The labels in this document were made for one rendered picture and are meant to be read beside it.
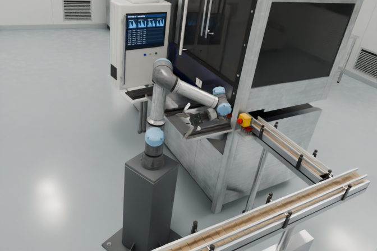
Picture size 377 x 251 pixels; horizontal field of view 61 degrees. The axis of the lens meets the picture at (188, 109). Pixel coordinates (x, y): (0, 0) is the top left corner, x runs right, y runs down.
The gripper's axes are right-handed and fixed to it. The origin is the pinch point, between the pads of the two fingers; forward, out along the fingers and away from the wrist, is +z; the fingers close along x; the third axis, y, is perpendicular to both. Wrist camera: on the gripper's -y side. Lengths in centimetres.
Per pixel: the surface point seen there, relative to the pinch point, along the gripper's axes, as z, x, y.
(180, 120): -11.6, -4.3, -37.2
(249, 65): -59, -21, 4
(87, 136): 60, -28, -176
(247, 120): -51, 13, -12
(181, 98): -26, -22, -64
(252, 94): -61, -3, -12
